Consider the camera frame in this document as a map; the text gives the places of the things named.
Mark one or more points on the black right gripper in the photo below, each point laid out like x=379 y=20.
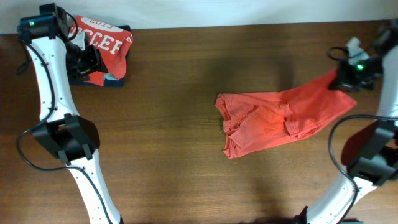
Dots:
x=342 y=84

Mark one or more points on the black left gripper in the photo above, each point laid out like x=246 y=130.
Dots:
x=96 y=63

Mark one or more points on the orange McKinney Boyd soccer t-shirt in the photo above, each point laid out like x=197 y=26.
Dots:
x=261 y=120

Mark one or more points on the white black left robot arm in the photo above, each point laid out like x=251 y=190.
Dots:
x=58 y=59

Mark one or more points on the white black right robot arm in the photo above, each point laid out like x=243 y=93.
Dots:
x=367 y=162

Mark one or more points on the folded navy blue shirt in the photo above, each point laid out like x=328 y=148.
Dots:
x=118 y=81

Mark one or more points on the folded orange soccer shirt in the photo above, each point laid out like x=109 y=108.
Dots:
x=109 y=53

